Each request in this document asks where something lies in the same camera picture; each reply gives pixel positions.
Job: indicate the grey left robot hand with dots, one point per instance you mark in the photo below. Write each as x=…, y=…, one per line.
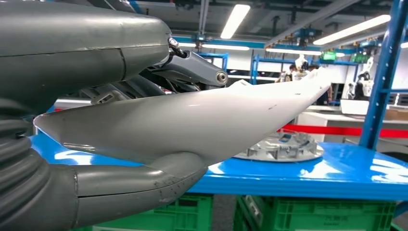
x=63, y=47

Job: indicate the blue metal shelf rack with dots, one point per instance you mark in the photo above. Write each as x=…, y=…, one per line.
x=318, y=178

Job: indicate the ceiling strip light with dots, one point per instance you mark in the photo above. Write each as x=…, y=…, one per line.
x=293, y=51
x=350, y=30
x=223, y=47
x=235, y=20

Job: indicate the green plastic crate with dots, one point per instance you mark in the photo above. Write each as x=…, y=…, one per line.
x=318, y=216
x=159, y=216

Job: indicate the grey plastic wheel cover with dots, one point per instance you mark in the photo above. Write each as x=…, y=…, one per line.
x=287, y=154

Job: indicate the long red barrier belt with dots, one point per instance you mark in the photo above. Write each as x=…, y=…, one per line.
x=334, y=130

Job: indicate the white humanoid robot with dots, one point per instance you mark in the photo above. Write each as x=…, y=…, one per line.
x=360, y=86

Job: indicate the brown cardboard box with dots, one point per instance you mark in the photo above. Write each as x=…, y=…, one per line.
x=396, y=114

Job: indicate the blue metal rack frame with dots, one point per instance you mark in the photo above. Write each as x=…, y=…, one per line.
x=253, y=70

